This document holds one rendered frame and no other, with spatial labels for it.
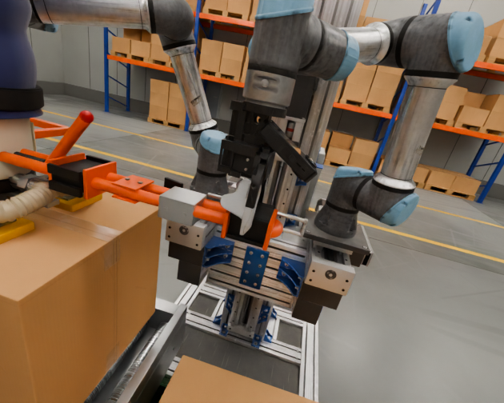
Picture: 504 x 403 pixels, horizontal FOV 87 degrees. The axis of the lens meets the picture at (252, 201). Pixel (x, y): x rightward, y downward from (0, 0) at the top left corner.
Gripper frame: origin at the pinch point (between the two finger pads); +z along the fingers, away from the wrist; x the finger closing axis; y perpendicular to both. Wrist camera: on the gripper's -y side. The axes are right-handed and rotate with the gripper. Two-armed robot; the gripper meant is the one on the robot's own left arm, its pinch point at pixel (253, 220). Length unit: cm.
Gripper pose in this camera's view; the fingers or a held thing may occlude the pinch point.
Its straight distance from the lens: 48.9
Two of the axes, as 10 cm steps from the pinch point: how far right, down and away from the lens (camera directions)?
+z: -1.9, 9.1, 3.8
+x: -2.2, 3.4, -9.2
